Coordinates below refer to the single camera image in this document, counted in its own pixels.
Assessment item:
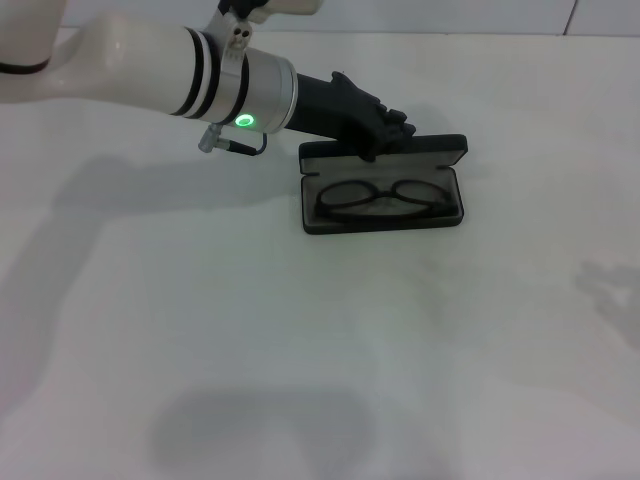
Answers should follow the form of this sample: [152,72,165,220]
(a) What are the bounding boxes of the black glasses case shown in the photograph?
[298,133,469,235]

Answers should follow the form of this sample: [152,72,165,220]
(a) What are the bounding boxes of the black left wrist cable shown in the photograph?
[200,124,268,158]

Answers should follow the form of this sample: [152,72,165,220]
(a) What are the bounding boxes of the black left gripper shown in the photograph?
[284,71,417,163]

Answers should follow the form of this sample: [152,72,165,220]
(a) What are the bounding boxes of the black glasses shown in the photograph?
[317,178,450,220]

